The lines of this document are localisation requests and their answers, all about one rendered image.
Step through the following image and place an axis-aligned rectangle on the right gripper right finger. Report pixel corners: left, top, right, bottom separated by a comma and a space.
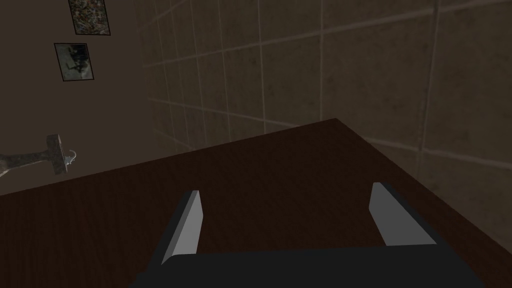
368, 181, 446, 247

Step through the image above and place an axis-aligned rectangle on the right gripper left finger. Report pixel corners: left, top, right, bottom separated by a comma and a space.
152, 189, 204, 266

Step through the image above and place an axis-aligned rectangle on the dark brown wooden table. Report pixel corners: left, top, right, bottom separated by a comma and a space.
0, 117, 512, 288

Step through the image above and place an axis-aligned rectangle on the grey framed wall picture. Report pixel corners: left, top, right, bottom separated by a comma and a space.
53, 42, 95, 83

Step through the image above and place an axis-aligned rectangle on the speckled framed wall picture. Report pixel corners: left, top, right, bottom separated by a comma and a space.
67, 0, 112, 37

